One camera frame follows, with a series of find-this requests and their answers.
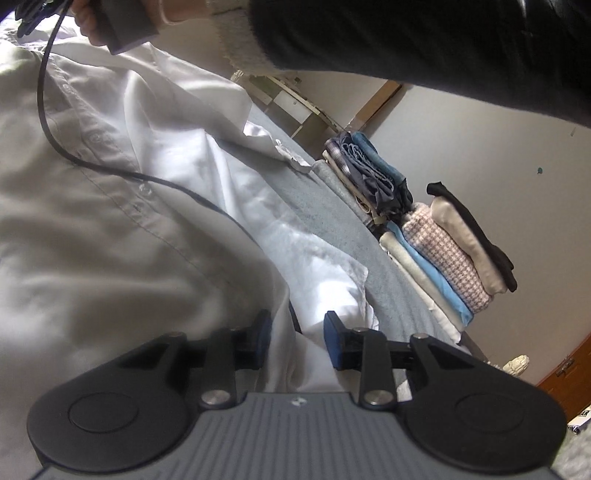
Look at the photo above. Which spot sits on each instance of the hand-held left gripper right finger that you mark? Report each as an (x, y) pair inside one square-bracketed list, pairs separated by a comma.
[(333, 341)]

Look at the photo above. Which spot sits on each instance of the white desk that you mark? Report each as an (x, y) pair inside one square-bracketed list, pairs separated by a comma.
[(295, 108)]

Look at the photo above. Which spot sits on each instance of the person's right hand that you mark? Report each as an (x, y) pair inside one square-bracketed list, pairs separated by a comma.
[(90, 23)]

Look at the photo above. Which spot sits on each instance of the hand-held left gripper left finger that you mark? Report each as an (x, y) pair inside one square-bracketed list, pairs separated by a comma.
[(263, 334)]

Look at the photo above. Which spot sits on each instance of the stack of dark folded clothes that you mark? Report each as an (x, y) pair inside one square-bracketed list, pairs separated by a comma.
[(369, 175)]

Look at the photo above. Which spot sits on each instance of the stack of light folded clothes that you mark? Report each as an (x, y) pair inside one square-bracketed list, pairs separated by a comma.
[(452, 258)]

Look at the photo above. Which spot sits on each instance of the cream carved bedpost finial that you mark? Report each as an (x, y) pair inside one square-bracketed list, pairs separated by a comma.
[(516, 364), (238, 76)]

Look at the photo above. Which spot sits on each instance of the long cardboard box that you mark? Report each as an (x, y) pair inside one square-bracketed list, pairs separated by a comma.
[(376, 104)]

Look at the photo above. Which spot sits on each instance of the white shirt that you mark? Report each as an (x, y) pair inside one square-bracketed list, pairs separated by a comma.
[(115, 254)]

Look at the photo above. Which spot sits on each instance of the person's right forearm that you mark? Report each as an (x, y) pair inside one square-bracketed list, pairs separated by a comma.
[(415, 41)]

